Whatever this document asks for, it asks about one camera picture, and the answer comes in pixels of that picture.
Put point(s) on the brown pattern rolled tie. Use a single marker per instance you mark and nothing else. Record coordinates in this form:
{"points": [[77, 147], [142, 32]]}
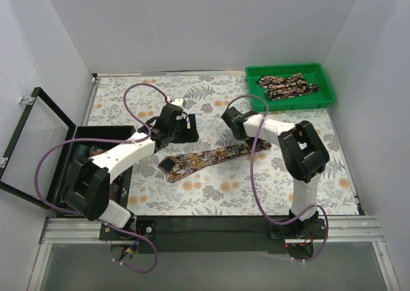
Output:
{"points": [[117, 193]]}

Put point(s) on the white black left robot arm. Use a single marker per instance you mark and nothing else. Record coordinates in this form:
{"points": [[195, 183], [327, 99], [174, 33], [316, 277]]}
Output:
{"points": [[87, 187]]}

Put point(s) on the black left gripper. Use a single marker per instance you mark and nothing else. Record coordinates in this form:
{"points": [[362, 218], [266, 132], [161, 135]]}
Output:
{"points": [[189, 128]]}

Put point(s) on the cat print brown tie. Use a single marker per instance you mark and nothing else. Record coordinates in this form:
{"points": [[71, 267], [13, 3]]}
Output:
{"points": [[180, 166]]}

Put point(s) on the floral patterned table mat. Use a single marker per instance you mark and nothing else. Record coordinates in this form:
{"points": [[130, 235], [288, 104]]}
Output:
{"points": [[223, 189]]}

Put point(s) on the orange floral rolled tie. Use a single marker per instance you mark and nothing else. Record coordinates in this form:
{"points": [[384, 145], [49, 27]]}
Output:
{"points": [[94, 151]]}

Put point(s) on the aluminium frame rail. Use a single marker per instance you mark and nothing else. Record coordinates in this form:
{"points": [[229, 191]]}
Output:
{"points": [[341, 228]]}

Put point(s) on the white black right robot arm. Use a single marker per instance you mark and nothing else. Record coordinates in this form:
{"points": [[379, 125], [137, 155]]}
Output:
{"points": [[304, 155]]}

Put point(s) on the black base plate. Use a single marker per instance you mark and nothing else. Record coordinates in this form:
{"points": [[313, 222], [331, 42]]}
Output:
{"points": [[214, 234]]}

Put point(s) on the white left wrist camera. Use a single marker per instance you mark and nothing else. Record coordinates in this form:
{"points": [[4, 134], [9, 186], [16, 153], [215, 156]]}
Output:
{"points": [[179, 102]]}

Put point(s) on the black display box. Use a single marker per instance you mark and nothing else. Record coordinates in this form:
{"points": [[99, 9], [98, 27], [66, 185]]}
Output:
{"points": [[31, 130]]}

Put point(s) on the floral tie in tray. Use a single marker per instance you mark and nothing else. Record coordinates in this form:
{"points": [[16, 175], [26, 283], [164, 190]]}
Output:
{"points": [[279, 88]]}

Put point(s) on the green plastic tray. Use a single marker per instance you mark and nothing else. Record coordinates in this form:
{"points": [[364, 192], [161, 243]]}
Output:
{"points": [[313, 73]]}

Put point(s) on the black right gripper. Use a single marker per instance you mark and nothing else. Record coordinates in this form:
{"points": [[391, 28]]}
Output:
{"points": [[259, 144]]}

